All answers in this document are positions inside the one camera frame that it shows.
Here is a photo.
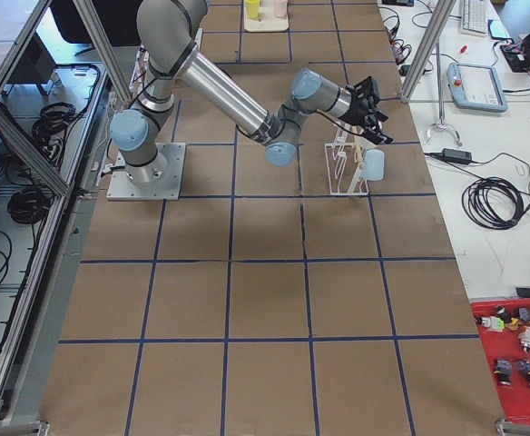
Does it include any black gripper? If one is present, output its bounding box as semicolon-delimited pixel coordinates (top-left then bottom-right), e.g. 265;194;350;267
344;76;393;144

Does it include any light blue cup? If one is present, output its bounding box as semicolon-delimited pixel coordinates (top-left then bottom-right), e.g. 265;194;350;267
361;148;385;182

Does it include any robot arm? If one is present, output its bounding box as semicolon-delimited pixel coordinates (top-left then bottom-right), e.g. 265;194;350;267
110;1;392;186

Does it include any pink ikea cup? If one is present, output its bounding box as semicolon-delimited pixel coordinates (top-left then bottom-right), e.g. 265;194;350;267
273;0;288;19

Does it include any yellow ikea cup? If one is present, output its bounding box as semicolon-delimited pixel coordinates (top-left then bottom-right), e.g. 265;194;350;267
244;0;260;20

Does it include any black power adapter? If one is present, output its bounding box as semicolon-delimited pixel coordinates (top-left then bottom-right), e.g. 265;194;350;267
441;148;473;165

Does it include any teach pendant tablet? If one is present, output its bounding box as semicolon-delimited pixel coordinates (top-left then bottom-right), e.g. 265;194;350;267
447;63;508;113

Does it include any cream serving tray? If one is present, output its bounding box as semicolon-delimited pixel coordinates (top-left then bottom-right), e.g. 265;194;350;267
243;0;290;33

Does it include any white keyboard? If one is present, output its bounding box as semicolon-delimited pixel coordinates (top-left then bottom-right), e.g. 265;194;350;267
459;0;487;36

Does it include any red parts tray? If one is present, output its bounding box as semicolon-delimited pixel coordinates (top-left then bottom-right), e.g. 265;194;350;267
471;299;530;424

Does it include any white wire cup rack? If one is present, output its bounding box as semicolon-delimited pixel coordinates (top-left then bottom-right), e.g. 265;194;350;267
324;124;373;196

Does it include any coiled black cable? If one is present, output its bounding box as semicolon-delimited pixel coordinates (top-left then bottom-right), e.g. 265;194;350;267
462;176;530;231

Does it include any aluminium frame post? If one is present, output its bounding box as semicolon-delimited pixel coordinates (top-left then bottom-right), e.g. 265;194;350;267
400;0;456;102

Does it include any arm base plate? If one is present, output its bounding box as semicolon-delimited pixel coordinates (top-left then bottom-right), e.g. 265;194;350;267
107;143;186;201

